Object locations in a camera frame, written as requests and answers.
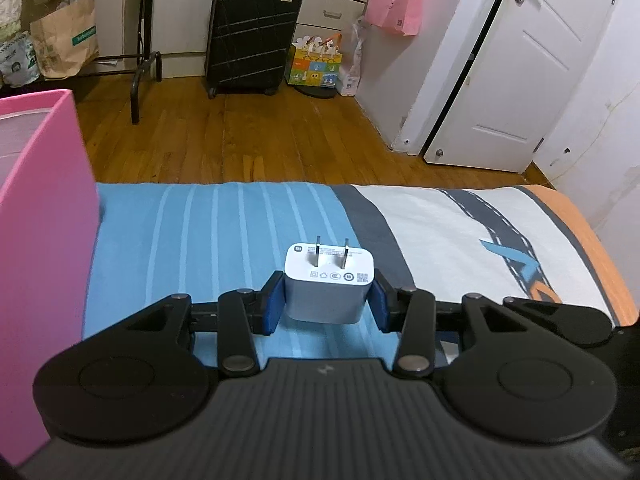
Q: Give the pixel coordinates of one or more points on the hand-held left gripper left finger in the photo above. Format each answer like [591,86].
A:
[272,305]

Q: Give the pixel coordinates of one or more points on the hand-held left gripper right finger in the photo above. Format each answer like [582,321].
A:
[382,305]

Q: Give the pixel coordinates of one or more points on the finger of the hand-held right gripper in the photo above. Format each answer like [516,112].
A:
[570,322]

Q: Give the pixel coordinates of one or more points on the large white plug charger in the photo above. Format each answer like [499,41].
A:
[325,300]

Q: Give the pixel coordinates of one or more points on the pink cardboard box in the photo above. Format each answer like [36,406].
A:
[45,260]

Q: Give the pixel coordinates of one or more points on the striped printed bed sheet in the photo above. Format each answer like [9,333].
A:
[200,230]

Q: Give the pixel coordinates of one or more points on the black round base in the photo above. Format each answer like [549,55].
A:
[317,93]

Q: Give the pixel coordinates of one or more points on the white door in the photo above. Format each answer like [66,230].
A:
[525,85]

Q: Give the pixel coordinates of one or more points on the colourful gift bag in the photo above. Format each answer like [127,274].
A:
[315,62]

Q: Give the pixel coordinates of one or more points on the black hard suitcase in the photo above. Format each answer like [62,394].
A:
[250,35]

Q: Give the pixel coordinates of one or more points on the black clothes rack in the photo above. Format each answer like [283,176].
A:
[147,60]

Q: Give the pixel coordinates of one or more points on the pink shopping bag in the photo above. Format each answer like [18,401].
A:
[395,5]

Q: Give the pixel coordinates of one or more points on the white wardrobe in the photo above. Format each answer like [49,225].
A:
[180,10]

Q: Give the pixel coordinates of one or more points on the brown paper bag green label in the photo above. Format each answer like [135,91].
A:
[65,42]

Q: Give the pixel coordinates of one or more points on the printed white plastic bag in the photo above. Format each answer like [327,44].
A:
[17,62]

